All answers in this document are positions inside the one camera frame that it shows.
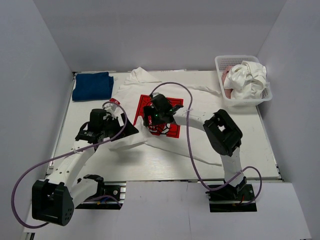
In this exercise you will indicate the folded blue t shirt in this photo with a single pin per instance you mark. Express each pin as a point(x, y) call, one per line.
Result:
point(93, 87)

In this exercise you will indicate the white Coca-Cola t shirt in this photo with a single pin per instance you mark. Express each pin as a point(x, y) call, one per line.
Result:
point(134, 95)

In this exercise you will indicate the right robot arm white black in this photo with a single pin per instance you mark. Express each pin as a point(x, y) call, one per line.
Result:
point(222, 132)

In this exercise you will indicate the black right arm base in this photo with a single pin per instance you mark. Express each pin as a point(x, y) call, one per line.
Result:
point(224, 201)

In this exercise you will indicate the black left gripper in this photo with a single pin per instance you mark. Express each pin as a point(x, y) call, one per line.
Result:
point(116, 123)

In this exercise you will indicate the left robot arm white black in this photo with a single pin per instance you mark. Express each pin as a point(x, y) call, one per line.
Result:
point(55, 198)

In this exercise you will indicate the pink printed t shirt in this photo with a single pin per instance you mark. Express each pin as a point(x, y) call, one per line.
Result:
point(223, 78)

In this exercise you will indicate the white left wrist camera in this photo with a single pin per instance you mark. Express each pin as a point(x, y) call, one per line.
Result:
point(111, 106)

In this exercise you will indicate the crumpled white t shirt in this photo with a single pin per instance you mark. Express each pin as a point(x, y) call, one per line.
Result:
point(247, 79)

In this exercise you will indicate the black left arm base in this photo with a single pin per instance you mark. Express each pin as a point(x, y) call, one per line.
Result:
point(111, 196)

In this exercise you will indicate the white perforated plastic basket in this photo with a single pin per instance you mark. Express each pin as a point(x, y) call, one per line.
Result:
point(221, 62)

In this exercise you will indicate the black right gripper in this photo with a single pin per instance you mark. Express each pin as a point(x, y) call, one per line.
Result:
point(147, 116)

